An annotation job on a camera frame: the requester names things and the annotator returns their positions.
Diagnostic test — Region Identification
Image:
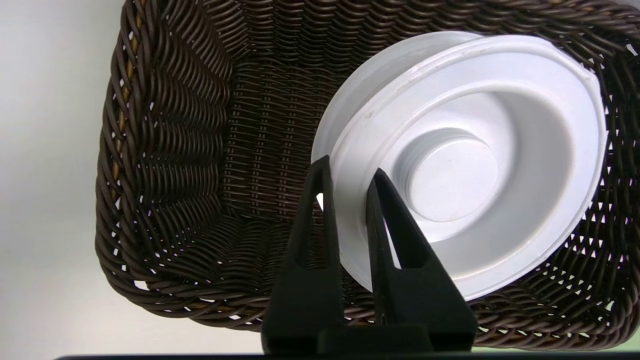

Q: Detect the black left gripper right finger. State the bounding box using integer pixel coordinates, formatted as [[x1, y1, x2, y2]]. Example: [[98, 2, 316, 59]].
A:
[[365, 167, 478, 351]]

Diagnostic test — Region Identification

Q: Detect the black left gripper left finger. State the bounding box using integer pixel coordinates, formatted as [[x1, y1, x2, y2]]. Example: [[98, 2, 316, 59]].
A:
[[261, 155, 346, 353]]

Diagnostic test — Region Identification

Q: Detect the white round tape dispenser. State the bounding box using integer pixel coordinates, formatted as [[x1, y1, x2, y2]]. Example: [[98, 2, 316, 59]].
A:
[[310, 31, 608, 302]]

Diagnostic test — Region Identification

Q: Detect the dark brown wicker basket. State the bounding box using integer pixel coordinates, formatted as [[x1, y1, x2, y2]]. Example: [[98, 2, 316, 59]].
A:
[[94, 0, 640, 351]]

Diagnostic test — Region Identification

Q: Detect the light green plastic tray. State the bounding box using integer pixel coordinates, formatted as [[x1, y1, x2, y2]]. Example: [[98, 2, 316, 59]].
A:
[[472, 340, 640, 356]]

